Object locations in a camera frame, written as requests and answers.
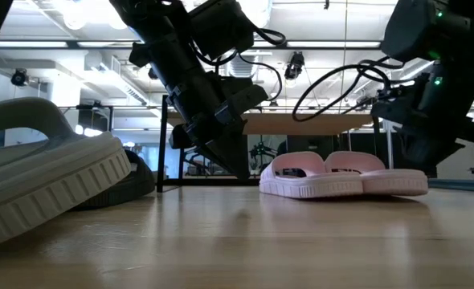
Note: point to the pink rubber slide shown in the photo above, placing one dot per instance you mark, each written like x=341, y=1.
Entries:
x=397, y=182
x=309, y=186

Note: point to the blue floor mat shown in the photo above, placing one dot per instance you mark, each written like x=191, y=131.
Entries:
x=462, y=184

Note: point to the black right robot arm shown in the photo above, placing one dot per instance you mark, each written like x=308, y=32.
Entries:
x=413, y=28

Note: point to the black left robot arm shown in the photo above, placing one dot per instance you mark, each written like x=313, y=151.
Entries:
x=160, y=36

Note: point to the black rubber slide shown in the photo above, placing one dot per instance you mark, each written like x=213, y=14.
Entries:
x=136, y=184

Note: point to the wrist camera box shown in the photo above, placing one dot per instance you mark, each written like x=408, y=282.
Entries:
x=247, y=100
x=393, y=108

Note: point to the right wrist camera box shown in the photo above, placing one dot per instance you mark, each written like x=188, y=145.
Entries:
x=393, y=108

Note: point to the wooden shelf black metal frame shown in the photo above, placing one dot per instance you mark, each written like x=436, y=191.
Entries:
x=301, y=124

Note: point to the ribbed ceiling air duct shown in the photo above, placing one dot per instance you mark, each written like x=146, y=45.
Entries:
x=241, y=68

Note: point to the black background robot arm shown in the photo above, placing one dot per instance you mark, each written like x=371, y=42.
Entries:
x=261, y=152

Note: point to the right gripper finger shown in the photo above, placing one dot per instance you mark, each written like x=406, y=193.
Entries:
x=430, y=156

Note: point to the grey rubber slide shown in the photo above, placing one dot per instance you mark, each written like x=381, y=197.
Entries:
x=52, y=184

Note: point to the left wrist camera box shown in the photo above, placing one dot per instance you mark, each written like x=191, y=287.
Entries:
x=247, y=100

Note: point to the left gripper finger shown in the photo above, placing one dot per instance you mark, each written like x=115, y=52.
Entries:
x=229, y=156

